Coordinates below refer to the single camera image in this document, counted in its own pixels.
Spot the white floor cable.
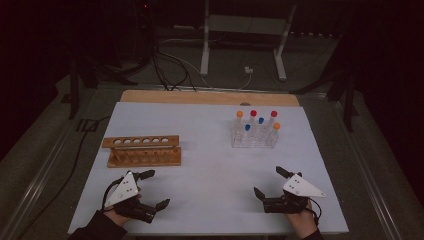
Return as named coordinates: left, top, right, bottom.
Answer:
left=159, top=49, right=254, bottom=91

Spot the white metal stand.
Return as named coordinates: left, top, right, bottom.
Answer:
left=199, top=0, right=298, bottom=82

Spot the red capped test tube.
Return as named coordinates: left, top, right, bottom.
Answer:
left=268, top=110, right=279, bottom=129
left=249, top=109, right=258, bottom=133

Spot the clear plastic test tube rack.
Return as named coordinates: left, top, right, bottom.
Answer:
left=230, top=118, right=280, bottom=149

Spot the black stand leg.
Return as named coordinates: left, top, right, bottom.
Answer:
left=68, top=56, right=83, bottom=120

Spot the wooden test tube rack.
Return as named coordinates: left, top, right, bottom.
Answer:
left=101, top=134, right=183, bottom=168

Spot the white table mat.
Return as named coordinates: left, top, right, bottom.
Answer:
left=67, top=101, right=350, bottom=236

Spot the dark power strip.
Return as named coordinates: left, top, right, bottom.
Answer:
left=289, top=30, right=336, bottom=38

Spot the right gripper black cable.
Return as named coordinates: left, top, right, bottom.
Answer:
left=308, top=198, right=323, bottom=226

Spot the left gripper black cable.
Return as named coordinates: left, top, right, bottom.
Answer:
left=101, top=176, right=126, bottom=212

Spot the black angled stand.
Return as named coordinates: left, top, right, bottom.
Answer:
left=289, top=66, right=359, bottom=133

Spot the orange capped test tube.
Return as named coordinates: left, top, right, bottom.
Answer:
left=271, top=122, right=282, bottom=143
left=235, top=110, right=244, bottom=134

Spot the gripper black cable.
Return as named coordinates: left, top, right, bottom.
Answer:
left=101, top=176, right=126, bottom=212
left=308, top=198, right=323, bottom=226

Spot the person's left hand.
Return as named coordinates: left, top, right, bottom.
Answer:
left=103, top=206, right=134, bottom=228

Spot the person's right hand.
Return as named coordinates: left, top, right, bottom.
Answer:
left=284, top=199, right=319, bottom=239

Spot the tangle of black cables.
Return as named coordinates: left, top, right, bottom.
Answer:
left=151, top=43, right=198, bottom=92

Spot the metal floor rail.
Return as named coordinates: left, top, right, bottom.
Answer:
left=329, top=96, right=406, bottom=240
left=0, top=89, right=101, bottom=240

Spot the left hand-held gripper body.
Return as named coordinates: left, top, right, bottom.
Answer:
left=103, top=170, right=158, bottom=224

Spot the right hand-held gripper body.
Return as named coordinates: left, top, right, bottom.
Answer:
left=263, top=171, right=327, bottom=215

